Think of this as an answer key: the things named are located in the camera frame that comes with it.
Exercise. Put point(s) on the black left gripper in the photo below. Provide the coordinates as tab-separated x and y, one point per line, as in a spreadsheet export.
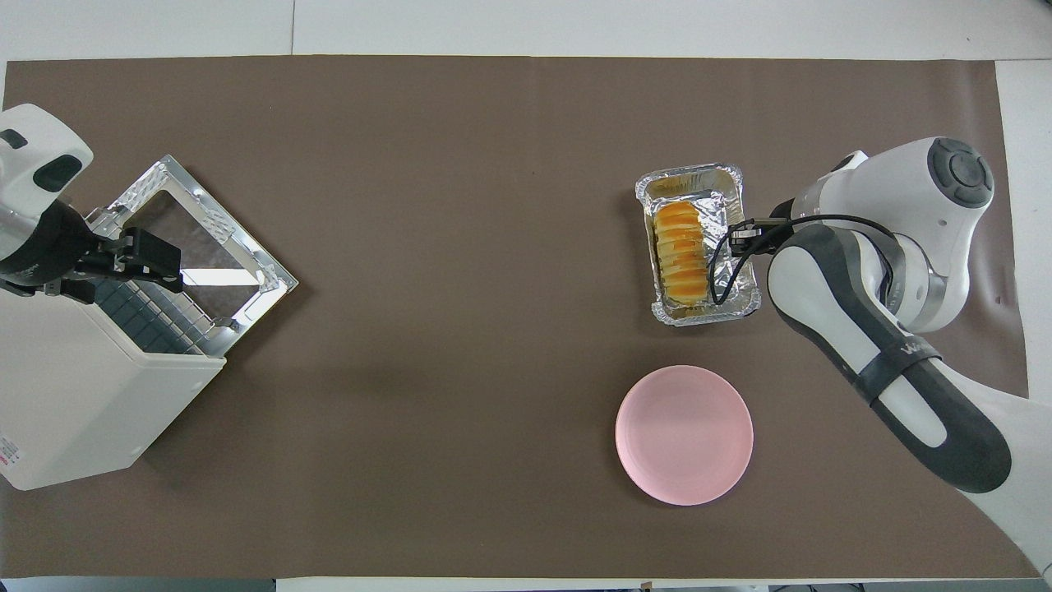
49	247

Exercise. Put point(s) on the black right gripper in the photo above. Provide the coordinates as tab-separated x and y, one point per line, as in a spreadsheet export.
779	238

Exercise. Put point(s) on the golden sliced bread loaf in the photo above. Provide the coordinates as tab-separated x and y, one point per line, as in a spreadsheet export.
680	255

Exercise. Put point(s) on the aluminium foil tray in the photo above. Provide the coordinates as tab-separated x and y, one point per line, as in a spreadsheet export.
690	185

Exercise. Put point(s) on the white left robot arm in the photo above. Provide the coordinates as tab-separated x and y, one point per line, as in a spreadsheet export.
33	140

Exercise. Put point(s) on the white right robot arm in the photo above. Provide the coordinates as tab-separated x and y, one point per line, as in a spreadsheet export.
929	214

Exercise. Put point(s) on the metal oven rack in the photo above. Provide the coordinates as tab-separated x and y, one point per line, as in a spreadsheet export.
144	316

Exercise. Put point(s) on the cream toaster oven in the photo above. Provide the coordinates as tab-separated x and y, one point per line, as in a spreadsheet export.
82	395

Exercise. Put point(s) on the glass oven door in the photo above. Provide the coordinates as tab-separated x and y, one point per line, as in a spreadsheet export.
246	263

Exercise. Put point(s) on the pink round plate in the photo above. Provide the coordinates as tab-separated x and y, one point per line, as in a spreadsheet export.
684	436

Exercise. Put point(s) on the brown table mat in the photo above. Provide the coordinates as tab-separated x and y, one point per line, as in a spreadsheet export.
452	247

